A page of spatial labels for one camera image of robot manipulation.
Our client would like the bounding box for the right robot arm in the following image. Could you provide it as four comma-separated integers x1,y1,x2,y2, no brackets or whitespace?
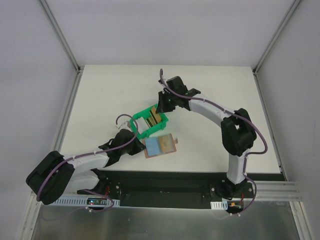
156,71,257,198

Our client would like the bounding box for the aluminium front rail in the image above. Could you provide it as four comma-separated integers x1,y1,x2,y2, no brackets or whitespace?
31,181,302,203

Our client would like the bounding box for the gold credit card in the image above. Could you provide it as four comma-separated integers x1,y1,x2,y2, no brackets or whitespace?
158,134,176,153

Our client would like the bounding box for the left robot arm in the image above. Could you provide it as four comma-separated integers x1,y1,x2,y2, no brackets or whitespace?
25,129,146,205

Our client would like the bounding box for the right aluminium frame post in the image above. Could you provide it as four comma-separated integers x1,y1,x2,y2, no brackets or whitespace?
252,0,302,75

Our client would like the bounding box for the aluminium frame post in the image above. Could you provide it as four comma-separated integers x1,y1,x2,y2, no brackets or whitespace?
252,0,302,75
38,0,85,73

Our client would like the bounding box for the left aluminium frame post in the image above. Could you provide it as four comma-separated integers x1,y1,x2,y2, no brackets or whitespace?
38,0,85,73

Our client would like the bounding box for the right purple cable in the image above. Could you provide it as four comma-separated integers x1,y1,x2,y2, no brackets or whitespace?
159,68,270,201

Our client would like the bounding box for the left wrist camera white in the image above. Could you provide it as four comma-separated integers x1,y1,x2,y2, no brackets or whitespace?
116,121,131,131

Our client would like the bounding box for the left white cable duct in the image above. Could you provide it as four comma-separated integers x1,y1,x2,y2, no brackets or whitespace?
50,196,120,208

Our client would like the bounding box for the tan leather card holder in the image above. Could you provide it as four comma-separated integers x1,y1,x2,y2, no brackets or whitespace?
143,133,178,159

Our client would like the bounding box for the right white cable duct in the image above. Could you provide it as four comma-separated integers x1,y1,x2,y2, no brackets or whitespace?
210,200,228,211

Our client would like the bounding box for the green plastic bin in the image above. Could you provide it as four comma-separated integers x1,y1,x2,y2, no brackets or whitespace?
129,103,169,140

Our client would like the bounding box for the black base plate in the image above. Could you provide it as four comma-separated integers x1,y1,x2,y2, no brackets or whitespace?
76,167,261,208

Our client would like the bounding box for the white cable duct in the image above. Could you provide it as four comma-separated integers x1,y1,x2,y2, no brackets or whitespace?
210,200,228,211
50,196,120,208

